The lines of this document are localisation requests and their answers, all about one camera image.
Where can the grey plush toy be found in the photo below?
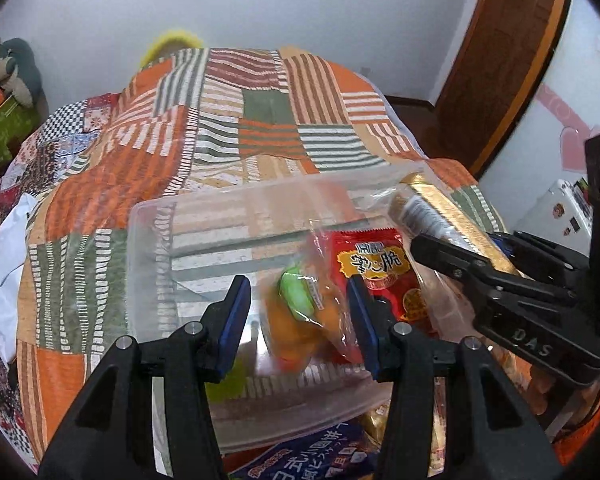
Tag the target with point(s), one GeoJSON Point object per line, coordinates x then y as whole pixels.
{"type": "Point", "coordinates": [10, 67]}

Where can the pink wall sticker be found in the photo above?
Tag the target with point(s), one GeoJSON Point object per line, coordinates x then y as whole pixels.
{"type": "Point", "coordinates": [565, 125]}

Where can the clear plastic container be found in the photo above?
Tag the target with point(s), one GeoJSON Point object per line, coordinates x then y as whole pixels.
{"type": "Point", "coordinates": [205, 240]}

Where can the white cloth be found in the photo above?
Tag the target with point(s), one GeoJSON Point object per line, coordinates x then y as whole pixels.
{"type": "Point", "coordinates": [2, 260]}

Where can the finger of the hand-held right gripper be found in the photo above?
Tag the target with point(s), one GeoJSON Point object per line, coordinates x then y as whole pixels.
{"type": "Point", "coordinates": [545, 255]}
{"type": "Point", "coordinates": [460, 265]}

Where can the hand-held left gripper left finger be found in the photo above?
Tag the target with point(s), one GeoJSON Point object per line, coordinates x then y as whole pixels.
{"type": "Point", "coordinates": [234, 327]}

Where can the blue snack packet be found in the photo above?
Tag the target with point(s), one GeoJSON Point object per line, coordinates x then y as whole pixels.
{"type": "Point", "coordinates": [305, 455]}

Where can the small gold wrapped snack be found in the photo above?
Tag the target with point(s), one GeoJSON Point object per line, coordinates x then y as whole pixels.
{"type": "Point", "coordinates": [377, 417]}

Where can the red snack packet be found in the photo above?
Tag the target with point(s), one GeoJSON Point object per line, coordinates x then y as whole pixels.
{"type": "Point", "coordinates": [380, 265]}

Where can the brown wooden door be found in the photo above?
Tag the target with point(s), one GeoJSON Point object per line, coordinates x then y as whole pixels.
{"type": "Point", "coordinates": [505, 55]}

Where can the checkered floral quilt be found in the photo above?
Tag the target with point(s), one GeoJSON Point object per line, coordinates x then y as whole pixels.
{"type": "Point", "coordinates": [45, 145]}

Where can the clear bag of orange snack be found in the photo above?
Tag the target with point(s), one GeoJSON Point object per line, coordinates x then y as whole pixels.
{"type": "Point", "coordinates": [300, 310]}

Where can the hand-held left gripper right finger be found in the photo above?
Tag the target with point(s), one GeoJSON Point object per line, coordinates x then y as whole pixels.
{"type": "Point", "coordinates": [361, 327]}

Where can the long gold snack packet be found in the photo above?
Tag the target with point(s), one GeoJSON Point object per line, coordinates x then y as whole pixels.
{"type": "Point", "coordinates": [450, 210]}

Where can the clear bag of brown snacks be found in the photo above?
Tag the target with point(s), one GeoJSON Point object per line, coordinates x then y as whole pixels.
{"type": "Point", "coordinates": [540, 390]}

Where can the yellow pillow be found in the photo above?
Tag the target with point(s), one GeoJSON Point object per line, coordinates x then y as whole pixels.
{"type": "Point", "coordinates": [172, 41]}

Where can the white suitcase with stickers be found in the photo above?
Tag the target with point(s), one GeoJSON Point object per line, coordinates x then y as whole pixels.
{"type": "Point", "coordinates": [555, 210]}

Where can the orange striped patchwork blanket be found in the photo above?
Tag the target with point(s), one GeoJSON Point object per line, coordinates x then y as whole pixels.
{"type": "Point", "coordinates": [180, 160]}

